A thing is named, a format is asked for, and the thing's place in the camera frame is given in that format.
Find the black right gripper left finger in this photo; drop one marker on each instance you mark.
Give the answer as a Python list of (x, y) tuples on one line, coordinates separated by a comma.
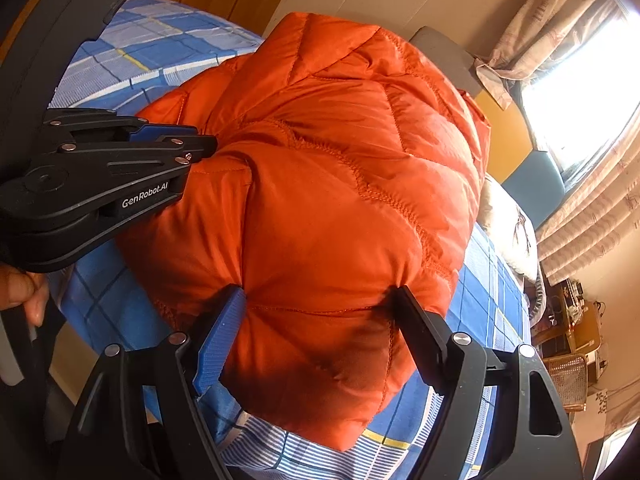
[(138, 415)]

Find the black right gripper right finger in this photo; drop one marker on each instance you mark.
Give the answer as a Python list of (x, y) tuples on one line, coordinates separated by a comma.
[(530, 435)]

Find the orange down jacket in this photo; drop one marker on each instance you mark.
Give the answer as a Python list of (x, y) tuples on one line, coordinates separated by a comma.
[(347, 164)]

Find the person's left hand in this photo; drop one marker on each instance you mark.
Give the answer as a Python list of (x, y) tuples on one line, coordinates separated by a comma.
[(26, 289)]

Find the cluttered wooden desk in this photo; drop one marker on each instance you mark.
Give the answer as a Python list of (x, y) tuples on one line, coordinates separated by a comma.
[(568, 338)]

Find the blue plaid bed sheet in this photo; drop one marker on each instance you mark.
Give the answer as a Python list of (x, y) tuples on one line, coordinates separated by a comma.
[(104, 303)]

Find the beige quilted pillow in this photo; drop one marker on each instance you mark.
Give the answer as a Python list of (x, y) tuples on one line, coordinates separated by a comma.
[(509, 229)]

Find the grey yellow blue headboard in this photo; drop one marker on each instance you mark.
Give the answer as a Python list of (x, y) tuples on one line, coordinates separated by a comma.
[(529, 175)]

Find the beige curtain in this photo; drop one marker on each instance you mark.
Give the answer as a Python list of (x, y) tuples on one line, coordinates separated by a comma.
[(540, 36)]

